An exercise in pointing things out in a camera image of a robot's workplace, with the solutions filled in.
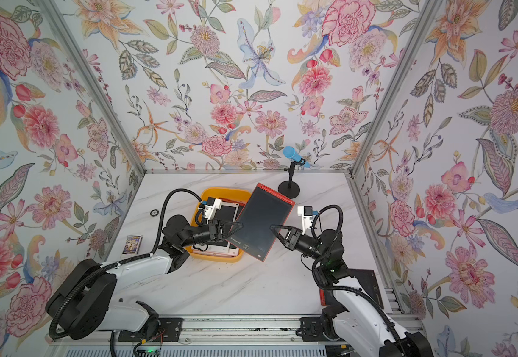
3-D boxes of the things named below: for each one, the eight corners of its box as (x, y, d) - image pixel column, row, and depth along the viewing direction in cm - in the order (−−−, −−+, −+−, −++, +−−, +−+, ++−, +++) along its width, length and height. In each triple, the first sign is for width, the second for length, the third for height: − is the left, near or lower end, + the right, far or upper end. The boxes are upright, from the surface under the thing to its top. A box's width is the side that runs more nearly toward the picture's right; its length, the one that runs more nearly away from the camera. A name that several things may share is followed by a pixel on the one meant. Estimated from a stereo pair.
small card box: (124, 254, 94) (120, 251, 92) (130, 237, 99) (127, 234, 97) (137, 254, 94) (134, 251, 92) (143, 237, 99) (140, 234, 97)
